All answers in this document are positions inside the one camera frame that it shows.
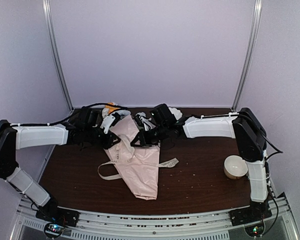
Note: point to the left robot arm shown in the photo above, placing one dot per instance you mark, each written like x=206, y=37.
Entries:
x=86, y=126

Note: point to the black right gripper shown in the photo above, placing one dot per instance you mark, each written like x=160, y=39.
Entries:
x=144, y=140

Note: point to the white scalloped dish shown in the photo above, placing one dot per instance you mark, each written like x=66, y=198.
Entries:
x=176, y=112

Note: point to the aluminium front rail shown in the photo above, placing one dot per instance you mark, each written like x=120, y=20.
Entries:
x=215, y=225

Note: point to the aluminium corner post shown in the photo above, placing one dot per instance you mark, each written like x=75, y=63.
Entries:
x=253, y=36
x=46, y=4

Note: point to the left aluminium corner post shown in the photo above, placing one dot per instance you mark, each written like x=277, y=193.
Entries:
x=46, y=4

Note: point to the beige printed ribbon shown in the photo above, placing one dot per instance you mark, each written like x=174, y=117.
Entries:
x=135, y=163

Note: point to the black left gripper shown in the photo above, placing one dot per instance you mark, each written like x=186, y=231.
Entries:
x=107, y=143

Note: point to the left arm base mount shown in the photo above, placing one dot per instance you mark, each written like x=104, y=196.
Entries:
x=58, y=222

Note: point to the pink wrapping paper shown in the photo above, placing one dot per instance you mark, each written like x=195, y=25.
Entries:
x=143, y=190

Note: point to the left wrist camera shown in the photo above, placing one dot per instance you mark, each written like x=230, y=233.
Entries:
x=108, y=121

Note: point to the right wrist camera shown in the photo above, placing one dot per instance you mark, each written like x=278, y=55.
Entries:
x=143, y=122

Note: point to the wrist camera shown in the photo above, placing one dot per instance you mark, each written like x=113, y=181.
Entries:
x=143, y=122
x=108, y=121

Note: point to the right aluminium corner post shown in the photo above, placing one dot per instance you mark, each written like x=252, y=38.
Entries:
x=253, y=36

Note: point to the fake flower bouquet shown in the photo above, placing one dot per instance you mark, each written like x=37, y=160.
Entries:
x=111, y=109

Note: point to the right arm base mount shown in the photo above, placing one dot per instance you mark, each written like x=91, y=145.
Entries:
x=252, y=219

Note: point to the white round bowl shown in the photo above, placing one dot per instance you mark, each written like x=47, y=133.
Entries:
x=235, y=167

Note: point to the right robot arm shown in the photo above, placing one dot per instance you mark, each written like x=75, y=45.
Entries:
x=243, y=126

